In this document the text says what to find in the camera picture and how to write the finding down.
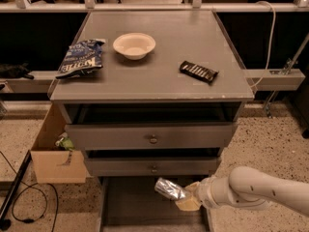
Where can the blue kettle chips bag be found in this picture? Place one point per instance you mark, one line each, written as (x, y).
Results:
(82, 58)

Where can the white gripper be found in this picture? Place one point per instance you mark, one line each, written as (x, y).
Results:
(204, 191)

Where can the black object on ledge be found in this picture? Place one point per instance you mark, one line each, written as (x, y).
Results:
(15, 71)

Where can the green plastic bottle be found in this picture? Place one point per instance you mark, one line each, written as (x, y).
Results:
(64, 142)

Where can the dark chocolate bar wrapper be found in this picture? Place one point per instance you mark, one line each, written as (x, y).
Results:
(198, 72)

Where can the white paper bowl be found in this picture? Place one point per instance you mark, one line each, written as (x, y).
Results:
(134, 46)

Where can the black floor bar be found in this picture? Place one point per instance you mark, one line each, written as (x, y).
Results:
(11, 189)

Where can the cardboard box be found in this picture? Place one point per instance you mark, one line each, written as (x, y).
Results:
(51, 163)

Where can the silver redbull can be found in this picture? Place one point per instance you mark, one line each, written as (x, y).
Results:
(169, 189)

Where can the grey open bottom drawer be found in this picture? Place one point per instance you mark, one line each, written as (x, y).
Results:
(131, 204)

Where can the grey top drawer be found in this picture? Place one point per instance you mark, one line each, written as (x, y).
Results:
(130, 137)

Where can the grey drawer cabinet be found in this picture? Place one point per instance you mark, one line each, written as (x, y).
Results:
(152, 90)

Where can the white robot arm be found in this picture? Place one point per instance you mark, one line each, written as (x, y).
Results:
(246, 188)

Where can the grey middle drawer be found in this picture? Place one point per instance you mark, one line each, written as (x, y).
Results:
(116, 167)

